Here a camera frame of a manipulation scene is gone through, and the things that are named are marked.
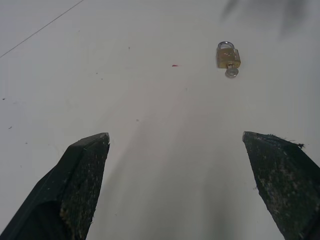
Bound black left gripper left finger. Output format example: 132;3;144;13
0;132;111;240

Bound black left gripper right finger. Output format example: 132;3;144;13
241;130;320;240

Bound silver key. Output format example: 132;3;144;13
225;63;240;79

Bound brass padlock with steel shackle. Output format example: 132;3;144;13
215;40;242;69

